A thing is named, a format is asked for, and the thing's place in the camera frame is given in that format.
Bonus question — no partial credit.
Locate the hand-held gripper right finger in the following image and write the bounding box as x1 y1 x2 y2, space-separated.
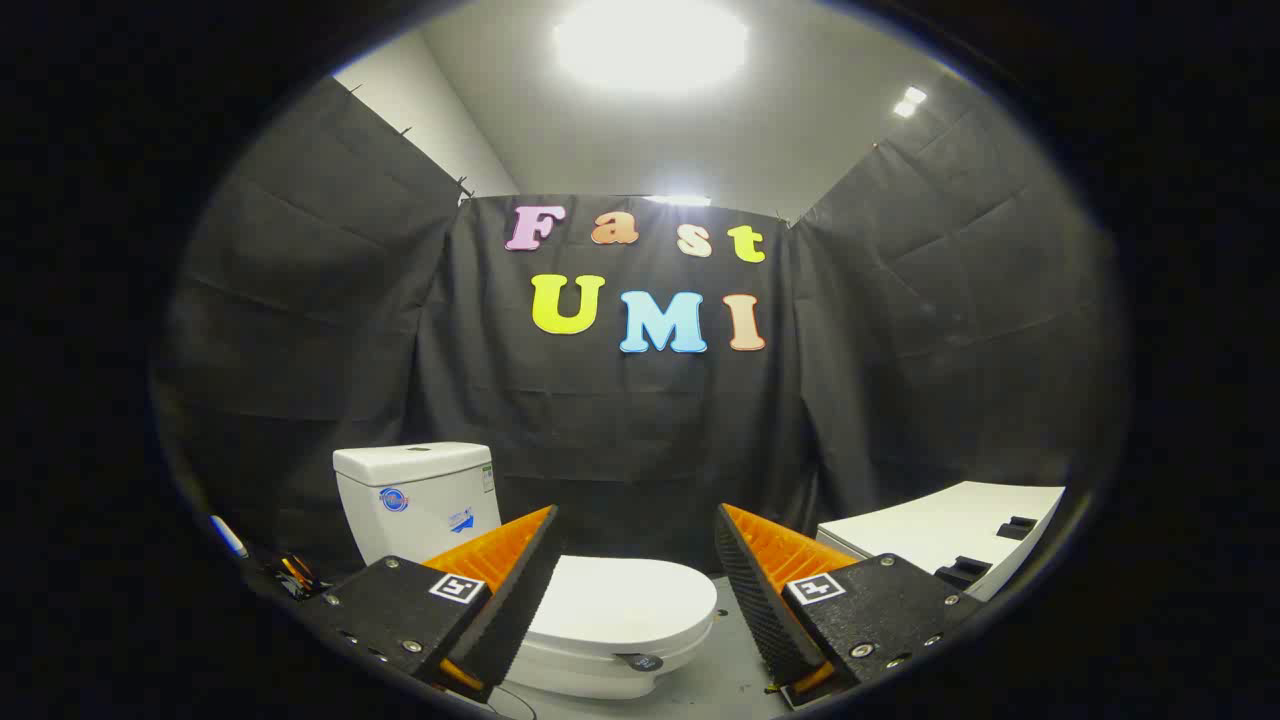
715 503 987 711

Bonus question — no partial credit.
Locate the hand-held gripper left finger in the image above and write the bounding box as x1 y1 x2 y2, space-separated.
322 505 563 703

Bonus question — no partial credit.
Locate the white toilet lid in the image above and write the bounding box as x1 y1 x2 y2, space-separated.
527 556 719 673

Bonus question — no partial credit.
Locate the white toilet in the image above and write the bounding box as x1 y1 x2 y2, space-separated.
333 442 718 701

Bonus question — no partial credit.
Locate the black backdrop cloth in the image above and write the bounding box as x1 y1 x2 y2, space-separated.
150 75 1126 591

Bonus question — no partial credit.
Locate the light grey drawer cabinet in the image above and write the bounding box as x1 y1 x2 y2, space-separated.
817 481 1066 603

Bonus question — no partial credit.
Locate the orange and black tool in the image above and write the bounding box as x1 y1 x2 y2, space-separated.
265 548 327 601

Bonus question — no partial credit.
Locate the large round ceiling light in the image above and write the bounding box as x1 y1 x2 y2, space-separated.
555 0 749 93

